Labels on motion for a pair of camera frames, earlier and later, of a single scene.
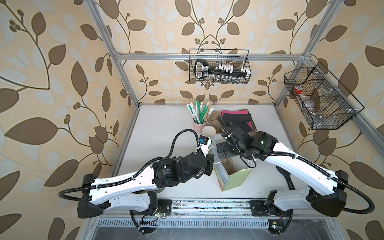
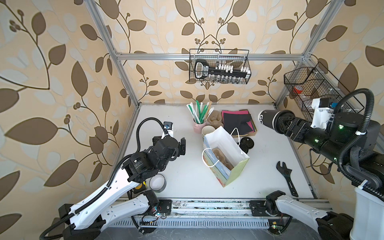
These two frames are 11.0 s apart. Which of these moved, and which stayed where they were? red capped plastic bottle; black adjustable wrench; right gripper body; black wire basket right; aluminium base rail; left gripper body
Moved: right gripper body; left gripper body
Stayed: aluminium base rail; black wire basket right; red capped plastic bottle; black adjustable wrench
